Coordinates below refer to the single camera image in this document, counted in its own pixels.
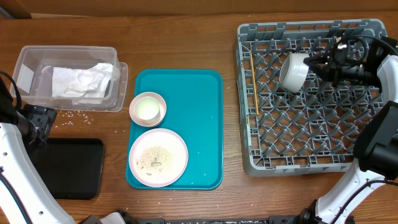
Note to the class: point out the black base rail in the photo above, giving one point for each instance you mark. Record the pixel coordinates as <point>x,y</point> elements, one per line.
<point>122,216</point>

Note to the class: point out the large pink plate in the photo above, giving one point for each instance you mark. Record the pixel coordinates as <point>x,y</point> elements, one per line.
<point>158,157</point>

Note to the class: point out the white cup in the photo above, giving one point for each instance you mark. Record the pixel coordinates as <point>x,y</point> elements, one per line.
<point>147,108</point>

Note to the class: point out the grey dishwasher rack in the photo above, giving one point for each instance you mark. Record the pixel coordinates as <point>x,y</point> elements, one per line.
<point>314,129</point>

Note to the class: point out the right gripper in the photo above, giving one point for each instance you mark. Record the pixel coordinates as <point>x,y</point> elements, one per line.
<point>332,68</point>

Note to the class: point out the small pink bowl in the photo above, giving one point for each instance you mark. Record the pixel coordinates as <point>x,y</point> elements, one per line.
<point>163,109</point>

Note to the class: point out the black rectangular tray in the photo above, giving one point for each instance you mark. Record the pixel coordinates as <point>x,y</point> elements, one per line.
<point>70,168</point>

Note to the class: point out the white napkin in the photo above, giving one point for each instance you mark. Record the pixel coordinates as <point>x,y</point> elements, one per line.
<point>88,86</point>

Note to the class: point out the clear plastic bin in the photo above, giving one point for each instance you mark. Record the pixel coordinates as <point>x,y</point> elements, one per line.
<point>34,69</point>

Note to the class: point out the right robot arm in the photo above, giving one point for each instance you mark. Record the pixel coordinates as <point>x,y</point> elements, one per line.
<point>375,149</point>

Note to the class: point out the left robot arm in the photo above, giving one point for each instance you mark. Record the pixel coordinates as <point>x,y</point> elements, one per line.
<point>24,196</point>

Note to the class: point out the grey bowl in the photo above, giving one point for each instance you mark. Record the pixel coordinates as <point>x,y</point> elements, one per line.
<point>294,72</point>

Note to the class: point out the teal plastic serving tray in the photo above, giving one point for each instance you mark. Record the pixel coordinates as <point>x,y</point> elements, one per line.
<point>194,100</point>

